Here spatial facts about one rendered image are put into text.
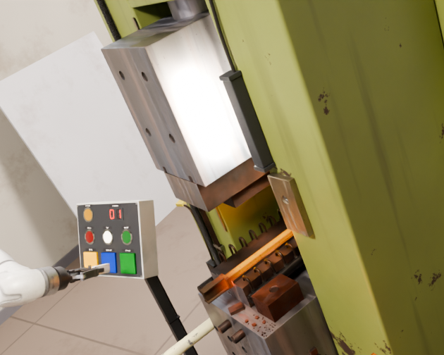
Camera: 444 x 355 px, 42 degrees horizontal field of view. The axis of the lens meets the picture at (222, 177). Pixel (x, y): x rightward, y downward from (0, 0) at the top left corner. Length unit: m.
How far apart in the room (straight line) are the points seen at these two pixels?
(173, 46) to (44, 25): 3.38
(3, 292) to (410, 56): 1.26
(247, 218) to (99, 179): 2.53
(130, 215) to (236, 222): 0.39
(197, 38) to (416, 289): 0.86
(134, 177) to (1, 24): 1.48
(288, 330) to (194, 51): 0.83
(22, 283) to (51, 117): 2.66
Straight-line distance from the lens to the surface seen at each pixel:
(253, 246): 1.93
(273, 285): 1.74
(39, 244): 4.63
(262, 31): 1.24
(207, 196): 1.60
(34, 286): 1.82
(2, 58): 4.55
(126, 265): 2.13
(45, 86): 4.40
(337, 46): 1.28
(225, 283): 1.80
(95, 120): 4.52
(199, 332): 2.28
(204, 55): 1.50
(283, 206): 1.51
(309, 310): 1.75
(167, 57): 1.45
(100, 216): 2.22
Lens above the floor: 1.99
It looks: 24 degrees down
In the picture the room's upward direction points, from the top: 23 degrees counter-clockwise
